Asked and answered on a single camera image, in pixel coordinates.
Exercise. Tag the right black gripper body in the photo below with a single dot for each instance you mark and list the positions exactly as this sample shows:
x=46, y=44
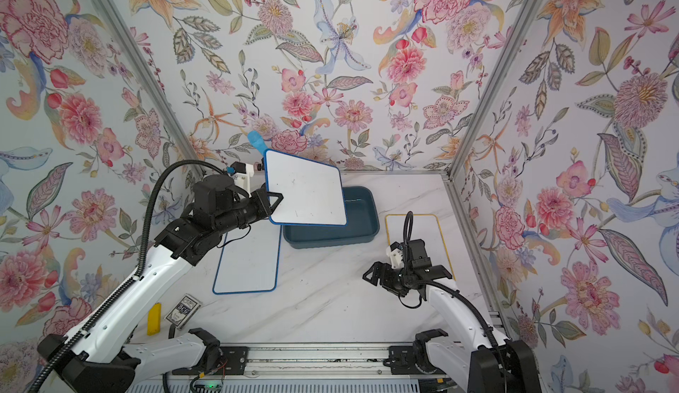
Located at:
x=398, y=280

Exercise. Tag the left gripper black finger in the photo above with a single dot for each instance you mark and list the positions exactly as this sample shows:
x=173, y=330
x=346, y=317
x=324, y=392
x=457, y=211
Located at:
x=274, y=199
x=263, y=215

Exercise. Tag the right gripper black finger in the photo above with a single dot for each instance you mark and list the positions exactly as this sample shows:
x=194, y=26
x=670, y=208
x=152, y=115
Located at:
x=438, y=272
x=376, y=273

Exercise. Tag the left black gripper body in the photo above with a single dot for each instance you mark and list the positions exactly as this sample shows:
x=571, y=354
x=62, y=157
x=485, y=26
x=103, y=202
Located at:
x=242, y=211

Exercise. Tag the blue-framed whiteboard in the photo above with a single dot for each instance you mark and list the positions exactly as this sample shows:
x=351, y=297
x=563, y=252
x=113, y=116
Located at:
x=311, y=191
x=249, y=260

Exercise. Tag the yellow-framed whiteboard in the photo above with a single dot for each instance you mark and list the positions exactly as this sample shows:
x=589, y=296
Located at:
x=425, y=227

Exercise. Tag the teal plastic storage box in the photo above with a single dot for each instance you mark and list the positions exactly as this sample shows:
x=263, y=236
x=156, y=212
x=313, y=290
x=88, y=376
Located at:
x=362, y=224

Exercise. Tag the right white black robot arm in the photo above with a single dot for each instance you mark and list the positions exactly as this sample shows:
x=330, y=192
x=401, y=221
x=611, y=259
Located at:
x=471, y=353

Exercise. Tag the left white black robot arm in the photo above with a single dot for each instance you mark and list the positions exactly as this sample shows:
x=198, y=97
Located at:
x=94, y=356

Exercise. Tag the blue microphone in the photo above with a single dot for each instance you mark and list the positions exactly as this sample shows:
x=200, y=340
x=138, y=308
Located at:
x=257, y=142

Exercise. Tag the yellow marker block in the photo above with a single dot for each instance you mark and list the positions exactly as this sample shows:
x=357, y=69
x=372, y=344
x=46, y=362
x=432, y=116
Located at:
x=154, y=320

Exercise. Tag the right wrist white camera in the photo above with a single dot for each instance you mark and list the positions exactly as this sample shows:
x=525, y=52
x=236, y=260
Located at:
x=395, y=256

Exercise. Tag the wrist white camera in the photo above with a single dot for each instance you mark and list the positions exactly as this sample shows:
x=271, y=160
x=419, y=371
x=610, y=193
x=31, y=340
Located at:
x=242, y=174
x=395, y=256

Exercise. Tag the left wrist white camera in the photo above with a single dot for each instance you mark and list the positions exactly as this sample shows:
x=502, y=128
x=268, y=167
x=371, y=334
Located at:
x=242, y=174

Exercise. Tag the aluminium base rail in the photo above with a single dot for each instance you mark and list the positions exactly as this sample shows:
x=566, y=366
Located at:
x=329, y=364

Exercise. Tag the left aluminium corner post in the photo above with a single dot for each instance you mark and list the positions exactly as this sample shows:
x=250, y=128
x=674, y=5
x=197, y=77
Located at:
x=123, y=36

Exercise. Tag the aluminium corner post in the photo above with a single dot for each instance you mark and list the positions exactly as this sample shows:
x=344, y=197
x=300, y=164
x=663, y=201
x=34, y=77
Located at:
x=123, y=36
x=524, y=20

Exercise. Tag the right aluminium corner post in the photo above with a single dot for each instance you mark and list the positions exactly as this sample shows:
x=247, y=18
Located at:
x=524, y=20

